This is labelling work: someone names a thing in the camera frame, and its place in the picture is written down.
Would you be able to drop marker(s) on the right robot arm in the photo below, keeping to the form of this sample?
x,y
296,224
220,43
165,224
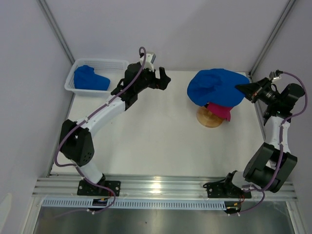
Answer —
x,y
273,162

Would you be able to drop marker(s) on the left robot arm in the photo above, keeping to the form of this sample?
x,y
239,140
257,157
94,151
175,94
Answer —
x,y
76,137

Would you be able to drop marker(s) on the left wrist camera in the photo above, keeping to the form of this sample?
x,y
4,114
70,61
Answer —
x,y
149,61

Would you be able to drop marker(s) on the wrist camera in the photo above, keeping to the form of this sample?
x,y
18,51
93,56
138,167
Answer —
x,y
275,75
149,61

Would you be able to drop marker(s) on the white plastic basket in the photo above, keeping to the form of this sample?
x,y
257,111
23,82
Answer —
x,y
113,69

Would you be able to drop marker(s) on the aluminium frame post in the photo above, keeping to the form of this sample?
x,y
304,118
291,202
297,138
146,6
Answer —
x,y
45,9
285,13

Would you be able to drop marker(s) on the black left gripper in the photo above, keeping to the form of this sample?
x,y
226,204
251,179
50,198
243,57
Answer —
x,y
162,83

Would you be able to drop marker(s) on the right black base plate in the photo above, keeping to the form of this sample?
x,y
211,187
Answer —
x,y
217,190

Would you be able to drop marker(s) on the wooden hat stand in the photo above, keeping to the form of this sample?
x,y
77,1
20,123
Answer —
x,y
207,118

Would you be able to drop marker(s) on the white slotted cable duct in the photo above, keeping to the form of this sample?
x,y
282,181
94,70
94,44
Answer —
x,y
134,204

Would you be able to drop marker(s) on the left aluminium frame post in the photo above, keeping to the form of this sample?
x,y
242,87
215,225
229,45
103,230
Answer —
x,y
45,9

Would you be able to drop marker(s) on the right aluminium frame post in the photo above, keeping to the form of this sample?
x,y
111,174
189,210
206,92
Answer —
x,y
285,13

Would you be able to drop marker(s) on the blue cap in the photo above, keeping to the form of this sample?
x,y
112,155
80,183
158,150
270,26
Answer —
x,y
217,86
86,78

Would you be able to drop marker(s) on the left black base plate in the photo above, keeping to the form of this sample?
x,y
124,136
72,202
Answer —
x,y
87,189

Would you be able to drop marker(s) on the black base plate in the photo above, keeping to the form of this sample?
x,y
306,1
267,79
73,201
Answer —
x,y
87,189
217,190

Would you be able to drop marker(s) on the aluminium mounting rail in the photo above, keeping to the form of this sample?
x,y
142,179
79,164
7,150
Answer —
x,y
132,186

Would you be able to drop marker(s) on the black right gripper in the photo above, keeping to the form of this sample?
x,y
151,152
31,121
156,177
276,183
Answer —
x,y
254,91

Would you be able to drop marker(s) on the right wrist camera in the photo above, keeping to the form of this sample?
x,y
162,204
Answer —
x,y
275,75

